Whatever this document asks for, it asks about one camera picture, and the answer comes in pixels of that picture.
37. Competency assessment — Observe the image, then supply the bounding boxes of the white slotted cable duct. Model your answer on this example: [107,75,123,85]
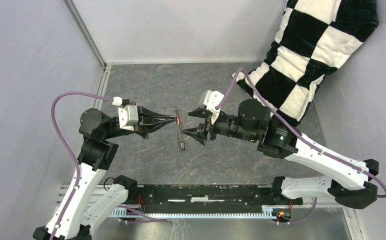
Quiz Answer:
[109,206,276,220]

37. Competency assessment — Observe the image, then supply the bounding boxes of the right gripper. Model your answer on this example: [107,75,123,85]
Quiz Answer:
[181,105,258,145]

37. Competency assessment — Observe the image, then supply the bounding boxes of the black and white checkered blanket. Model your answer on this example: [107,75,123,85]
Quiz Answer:
[236,0,379,127]

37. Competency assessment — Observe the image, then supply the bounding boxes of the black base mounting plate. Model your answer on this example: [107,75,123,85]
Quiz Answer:
[122,184,304,214]

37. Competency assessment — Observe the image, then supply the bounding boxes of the purple cable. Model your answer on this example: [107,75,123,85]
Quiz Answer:
[215,67,386,226]
[48,91,169,240]

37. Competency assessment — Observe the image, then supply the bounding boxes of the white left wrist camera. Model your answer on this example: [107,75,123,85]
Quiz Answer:
[118,104,139,132]

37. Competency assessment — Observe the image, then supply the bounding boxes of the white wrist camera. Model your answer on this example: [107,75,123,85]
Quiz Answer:
[118,104,139,132]
[200,89,225,125]

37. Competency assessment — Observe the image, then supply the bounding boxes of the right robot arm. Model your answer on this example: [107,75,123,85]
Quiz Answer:
[182,99,379,210]

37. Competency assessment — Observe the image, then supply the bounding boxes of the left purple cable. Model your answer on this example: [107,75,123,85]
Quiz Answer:
[48,91,169,240]

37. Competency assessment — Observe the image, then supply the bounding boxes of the large metal keyring plate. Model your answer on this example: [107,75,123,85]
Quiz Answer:
[174,107,185,152]

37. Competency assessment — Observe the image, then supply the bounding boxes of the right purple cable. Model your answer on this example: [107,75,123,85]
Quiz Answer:
[215,67,386,226]

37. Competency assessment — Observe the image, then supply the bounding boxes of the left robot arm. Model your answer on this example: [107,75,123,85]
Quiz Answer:
[32,104,177,240]

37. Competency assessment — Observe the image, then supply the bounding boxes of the aluminium frame rail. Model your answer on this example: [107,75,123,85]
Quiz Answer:
[56,184,357,209]

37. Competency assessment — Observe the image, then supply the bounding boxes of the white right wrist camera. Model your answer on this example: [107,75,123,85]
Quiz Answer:
[200,89,225,125]

